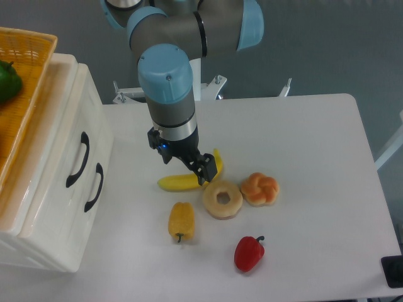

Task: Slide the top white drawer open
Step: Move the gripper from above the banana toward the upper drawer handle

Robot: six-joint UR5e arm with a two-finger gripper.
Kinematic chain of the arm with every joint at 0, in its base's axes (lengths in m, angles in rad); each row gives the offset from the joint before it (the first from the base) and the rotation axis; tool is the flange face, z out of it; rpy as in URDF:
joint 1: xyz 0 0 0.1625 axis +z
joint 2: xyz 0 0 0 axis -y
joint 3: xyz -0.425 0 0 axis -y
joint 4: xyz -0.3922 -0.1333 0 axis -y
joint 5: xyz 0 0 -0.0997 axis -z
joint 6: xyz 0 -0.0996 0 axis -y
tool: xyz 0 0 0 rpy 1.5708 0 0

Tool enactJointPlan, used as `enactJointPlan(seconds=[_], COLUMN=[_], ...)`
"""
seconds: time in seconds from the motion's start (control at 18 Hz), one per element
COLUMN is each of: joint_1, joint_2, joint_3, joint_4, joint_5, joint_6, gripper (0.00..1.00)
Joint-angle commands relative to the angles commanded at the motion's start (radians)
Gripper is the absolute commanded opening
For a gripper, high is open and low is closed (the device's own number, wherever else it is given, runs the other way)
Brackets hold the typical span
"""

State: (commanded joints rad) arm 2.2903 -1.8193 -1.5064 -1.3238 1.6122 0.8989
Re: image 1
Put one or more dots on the plain bagel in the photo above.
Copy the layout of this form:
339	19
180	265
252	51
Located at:
222	199

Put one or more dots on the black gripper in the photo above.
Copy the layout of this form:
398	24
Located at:
186	150

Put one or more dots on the yellow bell pepper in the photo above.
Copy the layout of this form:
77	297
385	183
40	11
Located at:
181	223

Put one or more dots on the black device at table edge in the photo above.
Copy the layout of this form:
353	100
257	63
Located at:
392	268

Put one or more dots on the knotted bread roll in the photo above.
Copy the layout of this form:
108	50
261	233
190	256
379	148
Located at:
260	190

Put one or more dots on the orange woven basket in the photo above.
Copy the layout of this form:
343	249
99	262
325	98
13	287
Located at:
29	54

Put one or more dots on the yellow banana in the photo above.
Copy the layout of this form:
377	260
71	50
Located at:
187	182

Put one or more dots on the green bell pepper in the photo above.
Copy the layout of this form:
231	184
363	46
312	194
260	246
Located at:
11	82

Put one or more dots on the white frame leg at right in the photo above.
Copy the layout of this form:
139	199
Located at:
393	144

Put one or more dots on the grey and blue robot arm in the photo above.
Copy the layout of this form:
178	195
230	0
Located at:
164	37

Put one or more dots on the white plastic drawer cabinet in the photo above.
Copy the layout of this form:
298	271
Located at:
21	185

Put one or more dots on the red bell pepper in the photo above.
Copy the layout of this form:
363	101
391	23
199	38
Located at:
248	253

